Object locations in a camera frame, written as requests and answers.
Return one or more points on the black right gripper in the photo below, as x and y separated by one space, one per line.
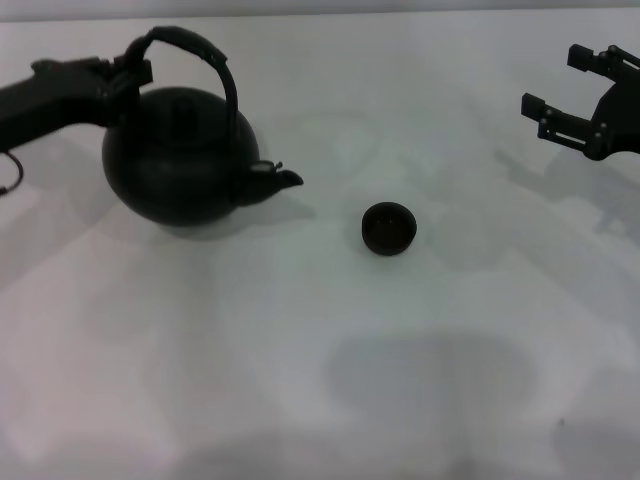
625 115

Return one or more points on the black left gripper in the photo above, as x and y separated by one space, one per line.
55 100

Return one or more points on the small dark brown teacup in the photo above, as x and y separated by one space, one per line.
389 230

